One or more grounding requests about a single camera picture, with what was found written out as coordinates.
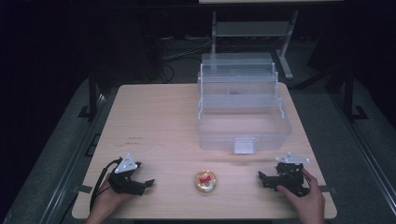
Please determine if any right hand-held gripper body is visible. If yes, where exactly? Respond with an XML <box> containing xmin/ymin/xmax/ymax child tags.
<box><xmin>273</xmin><ymin>151</ymin><xmax>311</xmax><ymax>198</ymax></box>

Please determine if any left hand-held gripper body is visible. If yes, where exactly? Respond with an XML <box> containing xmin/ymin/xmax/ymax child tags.
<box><xmin>106</xmin><ymin>152</ymin><xmax>147</xmax><ymax>197</ymax></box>

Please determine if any person's left hand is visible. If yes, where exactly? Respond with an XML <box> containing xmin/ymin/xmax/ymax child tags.
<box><xmin>92</xmin><ymin>173</ymin><xmax>135</xmax><ymax>220</ymax></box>

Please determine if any person's right hand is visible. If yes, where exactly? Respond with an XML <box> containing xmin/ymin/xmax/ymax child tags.
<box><xmin>276</xmin><ymin>168</ymin><xmax>327</xmax><ymax>224</ymax></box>

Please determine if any clear plastic tiered storage box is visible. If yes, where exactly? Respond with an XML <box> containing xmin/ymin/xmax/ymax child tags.
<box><xmin>196</xmin><ymin>51</ymin><xmax>293</xmax><ymax>156</ymax></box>

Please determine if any round gold red-centred candy box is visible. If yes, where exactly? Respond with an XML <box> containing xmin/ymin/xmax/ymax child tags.
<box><xmin>194</xmin><ymin>169</ymin><xmax>218</xmax><ymax>194</ymax></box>

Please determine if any grey metal stand with shelf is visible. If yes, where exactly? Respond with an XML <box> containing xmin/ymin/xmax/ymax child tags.
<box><xmin>210</xmin><ymin>8</ymin><xmax>301</xmax><ymax>80</ymax></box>

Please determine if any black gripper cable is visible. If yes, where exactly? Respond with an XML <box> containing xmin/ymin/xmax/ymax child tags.
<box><xmin>89</xmin><ymin>158</ymin><xmax>123</xmax><ymax>213</ymax></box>

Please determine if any metal frame rail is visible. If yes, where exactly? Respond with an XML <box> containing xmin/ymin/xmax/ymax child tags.
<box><xmin>330</xmin><ymin>91</ymin><xmax>396</xmax><ymax>208</ymax></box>
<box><xmin>39</xmin><ymin>92</ymin><xmax>108</xmax><ymax>224</ymax></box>

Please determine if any black frame post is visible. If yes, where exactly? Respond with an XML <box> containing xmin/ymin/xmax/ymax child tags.
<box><xmin>78</xmin><ymin>66</ymin><xmax>99</xmax><ymax>120</ymax></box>
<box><xmin>342</xmin><ymin>66</ymin><xmax>369</xmax><ymax>122</ymax></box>

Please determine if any bundle of floor cables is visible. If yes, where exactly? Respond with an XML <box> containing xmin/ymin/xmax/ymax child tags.
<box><xmin>146</xmin><ymin>35</ymin><xmax>213</xmax><ymax>83</ymax></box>

